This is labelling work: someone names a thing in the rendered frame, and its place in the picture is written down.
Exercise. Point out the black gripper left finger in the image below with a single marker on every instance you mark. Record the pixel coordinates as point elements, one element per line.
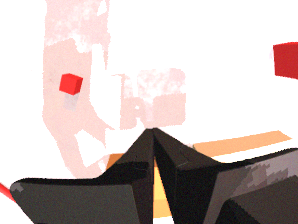
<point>122,195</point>

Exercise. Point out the red flat bar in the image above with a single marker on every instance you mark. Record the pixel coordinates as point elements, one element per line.
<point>4,190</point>

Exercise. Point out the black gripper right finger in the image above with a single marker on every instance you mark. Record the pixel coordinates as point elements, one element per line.
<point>196,185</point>

